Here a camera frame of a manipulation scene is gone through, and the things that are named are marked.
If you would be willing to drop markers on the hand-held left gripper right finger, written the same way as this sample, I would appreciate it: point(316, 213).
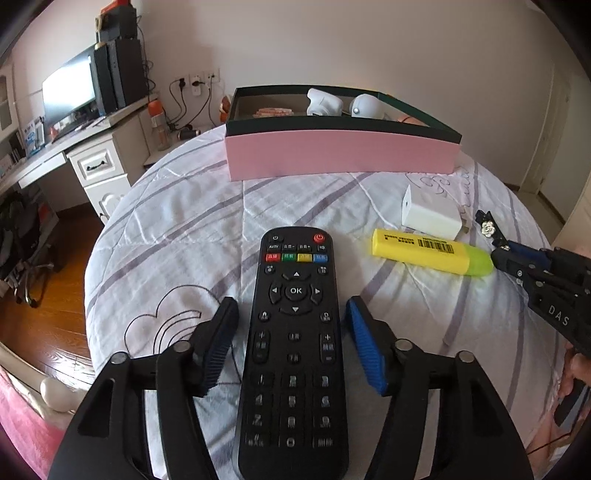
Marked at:
point(364, 346)

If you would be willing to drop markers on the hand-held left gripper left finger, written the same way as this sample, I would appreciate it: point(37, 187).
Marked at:
point(217, 355)

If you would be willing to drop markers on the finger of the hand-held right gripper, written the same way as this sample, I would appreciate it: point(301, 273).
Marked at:
point(512, 270)
point(531, 251)

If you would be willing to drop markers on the black flower hair clip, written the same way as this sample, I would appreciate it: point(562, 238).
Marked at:
point(487, 227)

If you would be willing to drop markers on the black remote control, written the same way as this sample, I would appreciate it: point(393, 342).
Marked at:
point(295, 323)

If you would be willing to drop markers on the yellow highlighter pen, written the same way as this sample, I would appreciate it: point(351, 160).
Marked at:
point(429, 251)

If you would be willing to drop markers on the pink box with green rim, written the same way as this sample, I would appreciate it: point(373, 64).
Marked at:
point(341, 152)

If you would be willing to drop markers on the person's right hand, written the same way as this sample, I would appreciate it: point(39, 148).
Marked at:
point(577, 374)

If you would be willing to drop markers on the white charger plug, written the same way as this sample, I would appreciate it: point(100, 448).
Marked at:
point(429, 214)

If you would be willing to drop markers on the white door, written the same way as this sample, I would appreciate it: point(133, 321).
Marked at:
point(547, 134)

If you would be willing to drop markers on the white striped quilted bedspread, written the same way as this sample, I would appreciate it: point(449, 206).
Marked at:
point(184, 221)

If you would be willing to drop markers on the pink bed sheet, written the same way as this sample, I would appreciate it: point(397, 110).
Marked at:
point(27, 429)

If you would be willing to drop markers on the white low bedside cabinet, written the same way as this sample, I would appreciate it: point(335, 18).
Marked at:
point(184, 147)

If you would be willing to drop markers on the white desk with drawers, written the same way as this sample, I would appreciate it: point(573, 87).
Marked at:
point(101, 170)

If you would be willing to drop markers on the black office chair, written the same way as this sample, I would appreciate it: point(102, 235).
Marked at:
point(23, 249)

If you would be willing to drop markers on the dark handheld hair dryer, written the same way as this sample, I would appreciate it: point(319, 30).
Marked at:
point(189, 134)

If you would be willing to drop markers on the orange capped bottle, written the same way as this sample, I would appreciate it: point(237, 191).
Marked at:
point(162, 137)

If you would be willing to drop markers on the orange and white snack bag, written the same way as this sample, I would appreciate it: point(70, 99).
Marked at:
point(224, 108)

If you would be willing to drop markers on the blue and white box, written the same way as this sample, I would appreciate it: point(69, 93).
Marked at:
point(34, 136)

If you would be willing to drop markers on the black tower speaker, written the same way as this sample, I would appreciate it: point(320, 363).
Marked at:
point(129, 71)
point(104, 81)

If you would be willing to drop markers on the computer monitor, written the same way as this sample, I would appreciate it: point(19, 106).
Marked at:
point(69, 85)

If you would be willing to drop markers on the small black box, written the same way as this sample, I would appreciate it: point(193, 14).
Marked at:
point(115, 27)

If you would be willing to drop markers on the red paper item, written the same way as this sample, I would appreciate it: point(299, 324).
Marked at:
point(117, 7)

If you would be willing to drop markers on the white rounded bed post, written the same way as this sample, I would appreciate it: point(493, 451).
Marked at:
point(62, 394)

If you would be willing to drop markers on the white wall power outlet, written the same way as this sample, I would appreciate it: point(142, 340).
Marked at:
point(203, 82)

